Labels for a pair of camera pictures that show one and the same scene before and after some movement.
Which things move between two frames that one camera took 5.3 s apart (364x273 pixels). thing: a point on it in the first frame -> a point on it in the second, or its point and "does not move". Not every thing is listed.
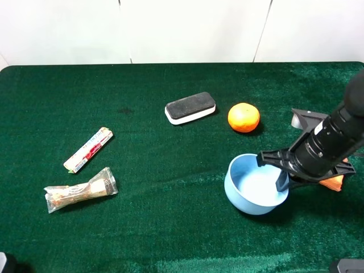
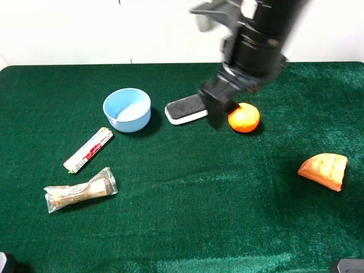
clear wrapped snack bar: (103, 183) does not move
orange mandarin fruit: (243, 117) does not move
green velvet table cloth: (172, 212) does not move
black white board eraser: (182, 110) does not move
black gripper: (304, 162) -> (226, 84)
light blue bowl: (251, 187) -> (127, 110)
